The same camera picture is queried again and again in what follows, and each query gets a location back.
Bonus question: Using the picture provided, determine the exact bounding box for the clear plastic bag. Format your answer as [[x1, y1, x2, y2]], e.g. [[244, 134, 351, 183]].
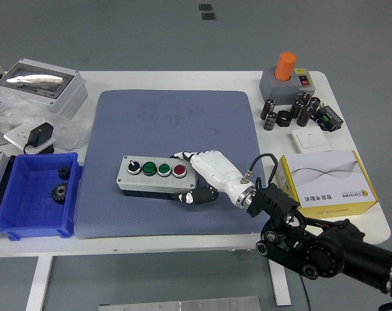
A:
[[0, 93, 90, 150]]

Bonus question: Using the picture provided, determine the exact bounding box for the grey metal plate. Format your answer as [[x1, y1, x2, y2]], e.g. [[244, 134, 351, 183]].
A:
[[98, 295, 261, 311]]

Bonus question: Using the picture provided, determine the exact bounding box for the black module with green terminal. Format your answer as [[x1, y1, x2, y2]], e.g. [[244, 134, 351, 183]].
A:
[[314, 105, 344, 133]]

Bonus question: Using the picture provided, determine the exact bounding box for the white table leg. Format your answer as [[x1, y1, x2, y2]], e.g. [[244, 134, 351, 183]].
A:
[[267, 251, 292, 307], [25, 255, 54, 311]]

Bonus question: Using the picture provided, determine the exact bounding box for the white wall socket plate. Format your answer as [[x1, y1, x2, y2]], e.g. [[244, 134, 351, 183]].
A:
[[3, 124, 56, 150]]

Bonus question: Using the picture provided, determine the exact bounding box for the grey enclosure with clear window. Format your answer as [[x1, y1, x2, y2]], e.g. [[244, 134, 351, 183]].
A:
[[0, 58, 89, 120]]

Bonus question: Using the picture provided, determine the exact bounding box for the large black bevel gear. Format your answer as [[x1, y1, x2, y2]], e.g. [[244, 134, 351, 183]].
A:
[[50, 182, 69, 205]]

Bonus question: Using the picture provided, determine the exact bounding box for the grey red-black switch box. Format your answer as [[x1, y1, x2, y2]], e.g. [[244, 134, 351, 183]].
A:
[[294, 67, 316, 97]]

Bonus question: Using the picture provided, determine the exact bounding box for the blue plastic bin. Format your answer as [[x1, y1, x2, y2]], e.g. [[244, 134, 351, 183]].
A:
[[0, 152, 84, 241]]

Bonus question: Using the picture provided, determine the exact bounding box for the grey block holder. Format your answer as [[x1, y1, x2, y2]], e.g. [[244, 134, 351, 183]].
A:
[[259, 66, 302, 105]]

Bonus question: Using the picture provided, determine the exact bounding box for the orange cylinder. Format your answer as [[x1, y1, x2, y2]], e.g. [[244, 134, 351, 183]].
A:
[[274, 52, 297, 82]]

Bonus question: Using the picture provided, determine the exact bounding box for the black ring nut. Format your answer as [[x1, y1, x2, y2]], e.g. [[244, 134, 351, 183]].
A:
[[276, 110, 292, 128]]

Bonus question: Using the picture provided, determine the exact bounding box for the white and yellow cardboard box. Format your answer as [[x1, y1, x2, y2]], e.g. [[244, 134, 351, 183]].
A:
[[275, 149, 380, 218]]

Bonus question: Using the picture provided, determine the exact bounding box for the grey four-button control box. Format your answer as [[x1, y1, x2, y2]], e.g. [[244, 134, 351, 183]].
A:
[[116, 154, 202, 200]]

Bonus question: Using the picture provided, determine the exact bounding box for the blue-grey table mat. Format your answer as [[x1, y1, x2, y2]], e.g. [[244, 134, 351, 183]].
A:
[[74, 89, 271, 240]]

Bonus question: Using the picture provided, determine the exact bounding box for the black floor cable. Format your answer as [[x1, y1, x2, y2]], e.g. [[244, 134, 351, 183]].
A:
[[297, 275, 313, 311]]

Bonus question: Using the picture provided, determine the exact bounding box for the white wall switch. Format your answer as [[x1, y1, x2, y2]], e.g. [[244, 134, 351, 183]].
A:
[[291, 128, 332, 154]]

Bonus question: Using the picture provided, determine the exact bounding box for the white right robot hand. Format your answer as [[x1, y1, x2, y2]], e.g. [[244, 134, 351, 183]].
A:
[[169, 149, 250, 207]]

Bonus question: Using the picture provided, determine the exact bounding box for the black power adapter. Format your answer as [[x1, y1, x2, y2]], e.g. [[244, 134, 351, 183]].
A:
[[23, 122, 56, 155]]

